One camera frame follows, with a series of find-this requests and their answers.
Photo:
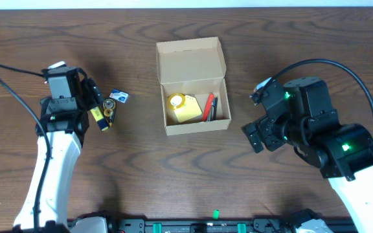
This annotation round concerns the yellow adhesive tape roll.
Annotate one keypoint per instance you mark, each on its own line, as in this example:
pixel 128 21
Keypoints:
pixel 176 101

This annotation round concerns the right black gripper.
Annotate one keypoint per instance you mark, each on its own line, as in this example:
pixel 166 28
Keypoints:
pixel 263 134

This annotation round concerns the yellow sticky note pad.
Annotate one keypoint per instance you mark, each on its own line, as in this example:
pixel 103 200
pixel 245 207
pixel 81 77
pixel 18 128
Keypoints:
pixel 189 110

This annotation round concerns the red black stapler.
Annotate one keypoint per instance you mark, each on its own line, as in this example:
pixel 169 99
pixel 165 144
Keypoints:
pixel 210 110

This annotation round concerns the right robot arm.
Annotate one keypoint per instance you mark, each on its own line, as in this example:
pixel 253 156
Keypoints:
pixel 300 113

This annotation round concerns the yellow blue highlighter marker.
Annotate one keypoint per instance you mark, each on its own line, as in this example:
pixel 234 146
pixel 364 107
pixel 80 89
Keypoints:
pixel 99 117

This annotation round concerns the black mounting rail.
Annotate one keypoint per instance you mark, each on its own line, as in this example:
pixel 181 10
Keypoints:
pixel 301 221

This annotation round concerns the cardboard box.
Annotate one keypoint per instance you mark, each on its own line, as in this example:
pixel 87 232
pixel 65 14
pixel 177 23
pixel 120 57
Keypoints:
pixel 194 67

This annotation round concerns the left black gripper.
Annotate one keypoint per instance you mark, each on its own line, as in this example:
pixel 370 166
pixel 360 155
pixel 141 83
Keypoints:
pixel 89 94

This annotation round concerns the black correction tape dispenser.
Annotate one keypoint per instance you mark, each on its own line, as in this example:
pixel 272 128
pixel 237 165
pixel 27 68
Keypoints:
pixel 109 110

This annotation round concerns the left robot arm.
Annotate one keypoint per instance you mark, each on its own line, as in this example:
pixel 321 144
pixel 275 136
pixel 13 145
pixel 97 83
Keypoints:
pixel 63 123

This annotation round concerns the small green clip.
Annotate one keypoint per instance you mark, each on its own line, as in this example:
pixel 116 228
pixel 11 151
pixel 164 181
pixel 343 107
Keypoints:
pixel 215 214

